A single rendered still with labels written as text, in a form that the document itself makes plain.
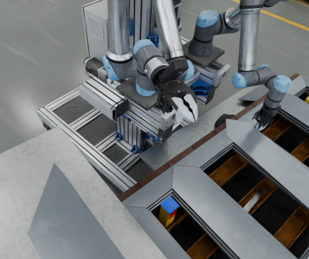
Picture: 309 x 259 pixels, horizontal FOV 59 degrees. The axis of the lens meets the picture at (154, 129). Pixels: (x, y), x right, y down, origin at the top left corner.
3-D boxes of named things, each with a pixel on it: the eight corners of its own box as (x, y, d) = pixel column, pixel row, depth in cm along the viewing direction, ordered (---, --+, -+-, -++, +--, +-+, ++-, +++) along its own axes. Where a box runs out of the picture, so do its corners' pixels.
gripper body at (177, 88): (185, 110, 84) (168, 85, 91) (192, 90, 78) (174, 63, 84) (163, 115, 82) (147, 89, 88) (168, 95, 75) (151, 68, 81)
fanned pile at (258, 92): (282, 91, 204) (284, 87, 201) (250, 113, 186) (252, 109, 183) (268, 82, 210) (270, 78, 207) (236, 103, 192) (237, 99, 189)
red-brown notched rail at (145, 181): (297, 82, 198) (301, 75, 194) (111, 217, 123) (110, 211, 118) (292, 79, 200) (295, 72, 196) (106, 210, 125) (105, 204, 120)
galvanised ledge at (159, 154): (288, 89, 211) (290, 86, 208) (162, 180, 150) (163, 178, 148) (266, 76, 220) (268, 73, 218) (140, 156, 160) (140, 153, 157)
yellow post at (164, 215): (171, 224, 131) (177, 206, 117) (164, 230, 129) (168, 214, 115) (165, 216, 134) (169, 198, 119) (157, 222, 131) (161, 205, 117)
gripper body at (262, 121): (251, 119, 145) (258, 103, 136) (260, 113, 149) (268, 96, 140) (262, 128, 141) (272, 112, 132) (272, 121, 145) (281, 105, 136)
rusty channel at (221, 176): (316, 105, 197) (320, 99, 193) (133, 261, 120) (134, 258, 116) (306, 98, 201) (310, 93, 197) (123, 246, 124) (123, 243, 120)
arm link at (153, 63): (167, 55, 86) (144, 58, 83) (174, 63, 84) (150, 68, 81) (163, 73, 92) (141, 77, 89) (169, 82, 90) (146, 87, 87)
